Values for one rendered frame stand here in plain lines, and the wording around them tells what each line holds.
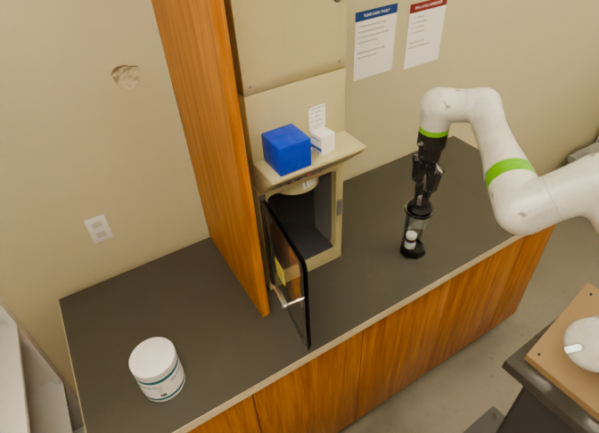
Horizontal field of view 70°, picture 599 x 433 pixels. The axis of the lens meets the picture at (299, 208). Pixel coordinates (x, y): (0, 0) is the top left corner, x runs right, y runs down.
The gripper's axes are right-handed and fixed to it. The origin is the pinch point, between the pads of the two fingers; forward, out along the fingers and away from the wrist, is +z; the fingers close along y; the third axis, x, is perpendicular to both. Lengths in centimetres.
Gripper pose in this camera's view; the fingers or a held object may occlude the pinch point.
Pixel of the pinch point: (422, 194)
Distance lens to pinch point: 159.7
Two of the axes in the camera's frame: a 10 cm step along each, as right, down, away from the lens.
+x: 8.6, -3.6, 3.7
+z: 0.5, 7.6, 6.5
